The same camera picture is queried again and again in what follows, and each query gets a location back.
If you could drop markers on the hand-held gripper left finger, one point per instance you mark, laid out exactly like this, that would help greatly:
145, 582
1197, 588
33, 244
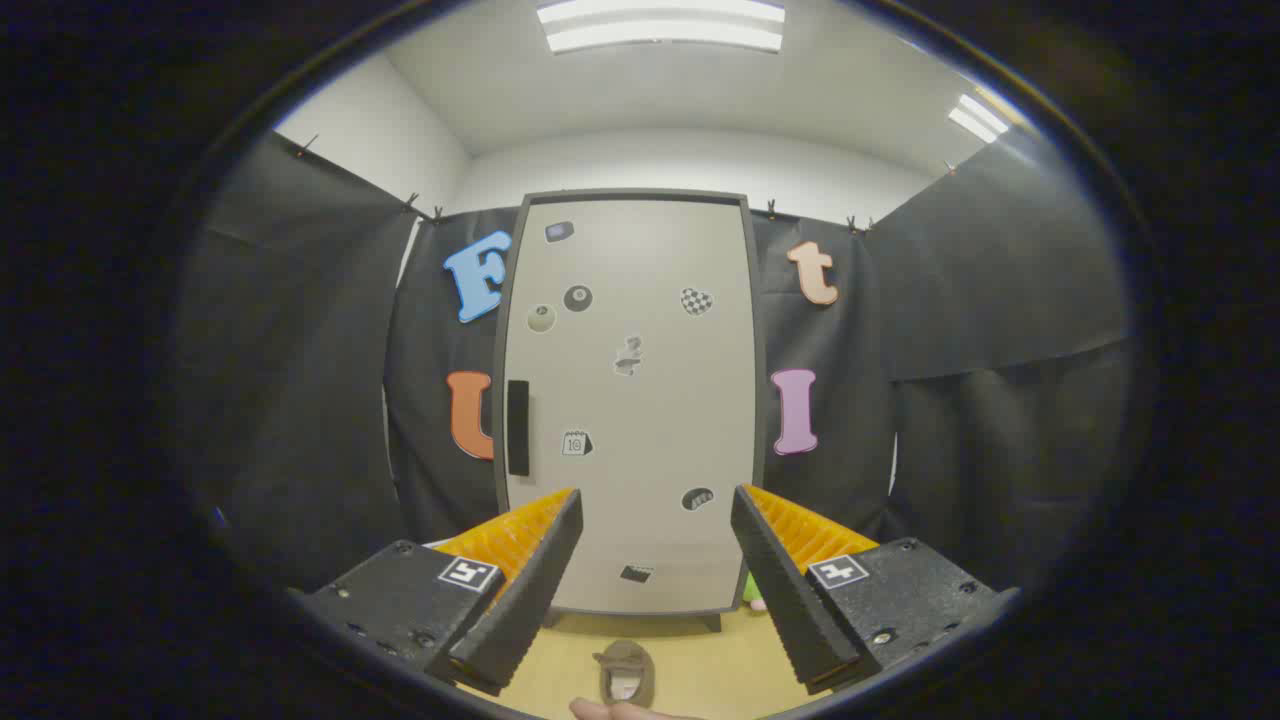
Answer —
530, 600

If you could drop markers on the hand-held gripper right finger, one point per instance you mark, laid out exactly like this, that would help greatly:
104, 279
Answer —
790, 600

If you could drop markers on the brown plush shoe with bow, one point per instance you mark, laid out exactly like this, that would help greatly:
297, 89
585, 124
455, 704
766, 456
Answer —
625, 660

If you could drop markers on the grey shoe cabinet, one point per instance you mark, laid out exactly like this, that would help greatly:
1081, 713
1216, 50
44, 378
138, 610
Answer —
760, 350

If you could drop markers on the pink and green plush toy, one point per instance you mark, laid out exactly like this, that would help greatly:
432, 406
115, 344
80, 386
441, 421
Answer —
752, 590

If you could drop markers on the black backdrop cloth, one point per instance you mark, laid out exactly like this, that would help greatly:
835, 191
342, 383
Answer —
300, 350

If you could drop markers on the small ceiling light panel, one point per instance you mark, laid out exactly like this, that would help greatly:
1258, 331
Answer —
978, 118

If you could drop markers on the long ceiling light panel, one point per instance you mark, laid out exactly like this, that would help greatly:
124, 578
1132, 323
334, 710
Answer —
660, 38

